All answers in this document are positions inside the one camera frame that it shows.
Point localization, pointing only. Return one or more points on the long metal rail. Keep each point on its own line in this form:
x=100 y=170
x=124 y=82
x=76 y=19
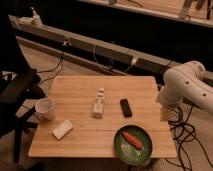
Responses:
x=156 y=43

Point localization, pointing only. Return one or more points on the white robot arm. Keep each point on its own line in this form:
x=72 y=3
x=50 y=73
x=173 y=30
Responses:
x=184 y=81

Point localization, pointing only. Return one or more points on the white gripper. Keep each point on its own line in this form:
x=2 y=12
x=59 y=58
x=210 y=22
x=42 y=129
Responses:
x=166 y=114

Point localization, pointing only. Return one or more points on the green plate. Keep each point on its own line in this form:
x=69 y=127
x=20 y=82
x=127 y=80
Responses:
x=132 y=145

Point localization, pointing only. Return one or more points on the white paper cup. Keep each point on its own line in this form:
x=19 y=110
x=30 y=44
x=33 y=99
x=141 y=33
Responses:
x=45 y=107

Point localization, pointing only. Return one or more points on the white spray bottle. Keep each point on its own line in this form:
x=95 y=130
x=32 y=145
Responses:
x=35 y=19

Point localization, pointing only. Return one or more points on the small white bottle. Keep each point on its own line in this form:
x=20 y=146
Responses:
x=98 y=108

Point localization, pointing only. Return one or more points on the wooden shelf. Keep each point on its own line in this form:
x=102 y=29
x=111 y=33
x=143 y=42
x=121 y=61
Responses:
x=197 y=12

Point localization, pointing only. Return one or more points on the white sponge block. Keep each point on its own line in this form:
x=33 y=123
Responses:
x=62 y=129

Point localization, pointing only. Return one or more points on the orange carrot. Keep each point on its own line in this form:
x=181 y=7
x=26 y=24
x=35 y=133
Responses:
x=132 y=140

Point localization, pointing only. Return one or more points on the black chair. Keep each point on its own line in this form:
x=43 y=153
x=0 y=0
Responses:
x=18 y=82

